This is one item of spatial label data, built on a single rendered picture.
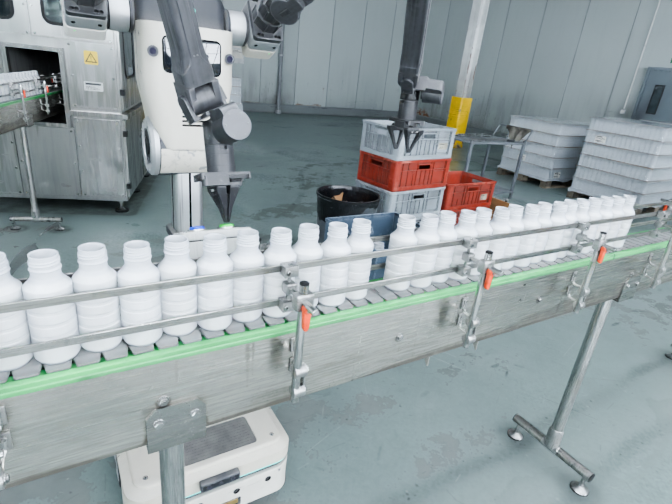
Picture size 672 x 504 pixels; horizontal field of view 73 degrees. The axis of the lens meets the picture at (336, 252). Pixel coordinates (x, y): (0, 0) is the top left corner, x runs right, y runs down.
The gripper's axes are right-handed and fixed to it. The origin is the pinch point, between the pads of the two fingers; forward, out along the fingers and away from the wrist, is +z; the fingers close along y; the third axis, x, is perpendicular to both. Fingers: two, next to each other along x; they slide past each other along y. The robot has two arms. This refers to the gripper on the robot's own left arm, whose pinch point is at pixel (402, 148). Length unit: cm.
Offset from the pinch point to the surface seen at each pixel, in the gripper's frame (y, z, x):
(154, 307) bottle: -46, 14, 85
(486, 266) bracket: -55, 14, 19
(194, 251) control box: -31, 12, 75
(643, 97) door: 388, -14, -956
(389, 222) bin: 15.4, 31.5, -12.0
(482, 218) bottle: -44.8, 7.7, 10.7
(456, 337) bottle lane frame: -49, 37, 16
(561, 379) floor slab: -13, 125, -125
